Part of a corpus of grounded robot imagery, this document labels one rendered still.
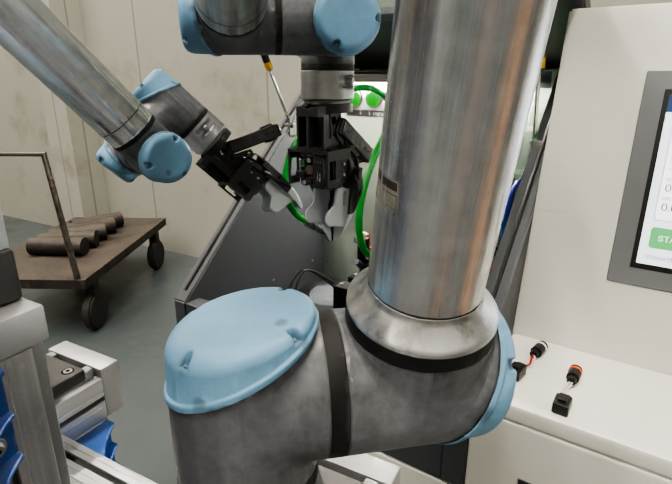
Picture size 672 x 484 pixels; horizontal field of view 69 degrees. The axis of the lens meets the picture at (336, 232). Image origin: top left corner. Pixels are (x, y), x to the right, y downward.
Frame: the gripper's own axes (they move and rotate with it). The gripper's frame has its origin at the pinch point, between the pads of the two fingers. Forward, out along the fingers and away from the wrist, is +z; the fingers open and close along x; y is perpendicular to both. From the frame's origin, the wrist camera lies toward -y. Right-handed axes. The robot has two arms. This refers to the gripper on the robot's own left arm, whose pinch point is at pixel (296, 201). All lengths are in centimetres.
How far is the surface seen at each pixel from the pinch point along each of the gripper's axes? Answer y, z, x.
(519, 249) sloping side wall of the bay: -11.2, 27.7, 31.8
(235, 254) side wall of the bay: 12.8, 4.8, -26.6
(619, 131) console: -34, 24, 42
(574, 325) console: -6, 42, 37
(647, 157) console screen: -31, 28, 46
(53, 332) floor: 87, 11, -239
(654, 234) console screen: -22, 36, 47
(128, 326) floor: 61, 40, -225
